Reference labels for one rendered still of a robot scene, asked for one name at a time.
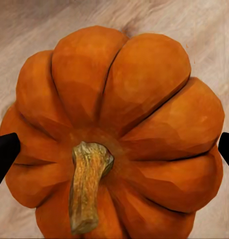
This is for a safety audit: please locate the pumpkin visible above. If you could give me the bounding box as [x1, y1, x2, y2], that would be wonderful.
[0, 26, 225, 239]

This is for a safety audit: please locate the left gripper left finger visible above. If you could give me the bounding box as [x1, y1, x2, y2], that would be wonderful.
[0, 132, 20, 183]

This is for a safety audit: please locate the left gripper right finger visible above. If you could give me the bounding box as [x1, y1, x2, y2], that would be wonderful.
[218, 132, 229, 165]

